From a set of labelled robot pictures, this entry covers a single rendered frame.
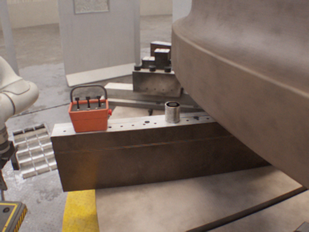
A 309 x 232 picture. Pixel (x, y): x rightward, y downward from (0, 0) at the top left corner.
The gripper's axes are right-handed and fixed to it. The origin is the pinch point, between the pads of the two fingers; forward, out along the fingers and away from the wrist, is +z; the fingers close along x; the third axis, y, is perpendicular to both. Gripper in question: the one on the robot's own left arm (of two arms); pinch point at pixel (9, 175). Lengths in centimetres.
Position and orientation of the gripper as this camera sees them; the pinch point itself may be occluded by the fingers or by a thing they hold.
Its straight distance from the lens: 119.5
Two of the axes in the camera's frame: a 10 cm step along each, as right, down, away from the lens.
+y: 10.0, -0.2, 0.4
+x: -0.5, -4.4, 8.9
